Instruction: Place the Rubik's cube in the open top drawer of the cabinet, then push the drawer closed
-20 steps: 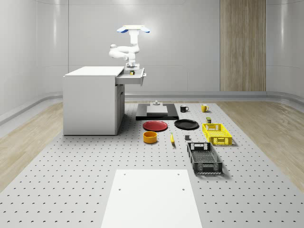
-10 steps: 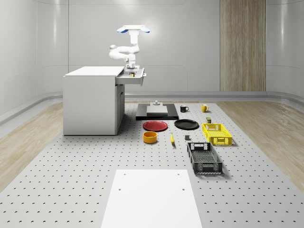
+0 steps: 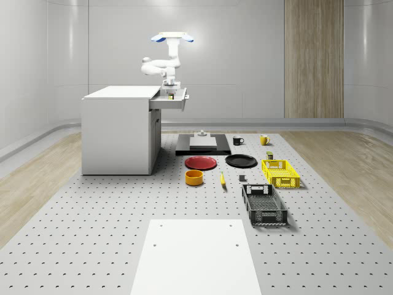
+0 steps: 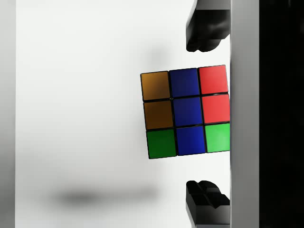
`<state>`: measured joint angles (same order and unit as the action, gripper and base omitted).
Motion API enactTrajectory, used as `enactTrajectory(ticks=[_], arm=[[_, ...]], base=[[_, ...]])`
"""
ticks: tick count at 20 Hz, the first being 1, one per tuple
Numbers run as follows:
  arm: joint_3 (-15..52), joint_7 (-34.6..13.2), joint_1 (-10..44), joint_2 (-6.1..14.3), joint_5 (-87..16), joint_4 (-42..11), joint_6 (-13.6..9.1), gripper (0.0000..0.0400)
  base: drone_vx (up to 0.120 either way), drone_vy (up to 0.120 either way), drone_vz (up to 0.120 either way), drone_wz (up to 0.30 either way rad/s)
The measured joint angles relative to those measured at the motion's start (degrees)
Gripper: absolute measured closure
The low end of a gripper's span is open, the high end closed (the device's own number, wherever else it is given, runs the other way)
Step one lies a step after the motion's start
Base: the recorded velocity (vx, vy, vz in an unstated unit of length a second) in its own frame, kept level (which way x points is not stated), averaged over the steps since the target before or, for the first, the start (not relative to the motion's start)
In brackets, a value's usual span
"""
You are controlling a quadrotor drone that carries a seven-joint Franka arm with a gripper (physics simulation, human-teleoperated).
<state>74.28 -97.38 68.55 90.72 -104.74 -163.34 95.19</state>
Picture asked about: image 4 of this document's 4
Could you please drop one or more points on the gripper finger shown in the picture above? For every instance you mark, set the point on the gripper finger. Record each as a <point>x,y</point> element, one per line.
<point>209,26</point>
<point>206,209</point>

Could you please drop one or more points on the puzzle cube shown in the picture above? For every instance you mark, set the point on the puzzle cube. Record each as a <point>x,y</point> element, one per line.
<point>187,111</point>

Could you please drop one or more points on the white drawer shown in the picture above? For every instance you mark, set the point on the white drawer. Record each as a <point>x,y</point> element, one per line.
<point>71,95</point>

